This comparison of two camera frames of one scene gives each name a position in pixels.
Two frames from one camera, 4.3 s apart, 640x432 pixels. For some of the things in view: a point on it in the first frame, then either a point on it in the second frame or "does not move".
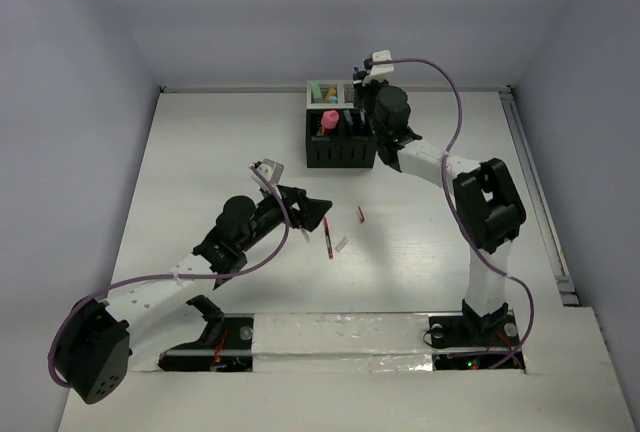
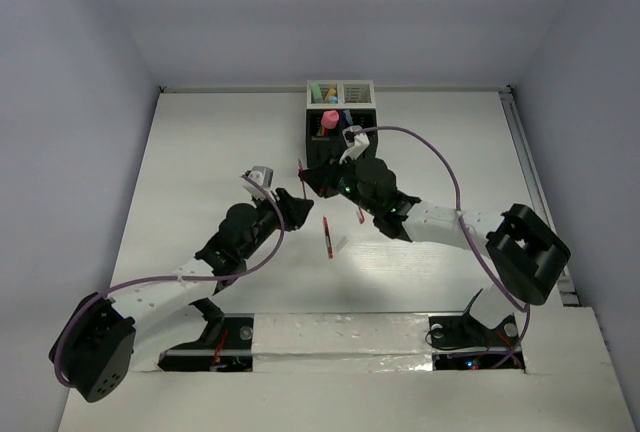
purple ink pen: [349, 119] does not move
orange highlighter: [331, 93] does not move
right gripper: [361, 89] -> [323, 176]
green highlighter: [316, 91] does not move
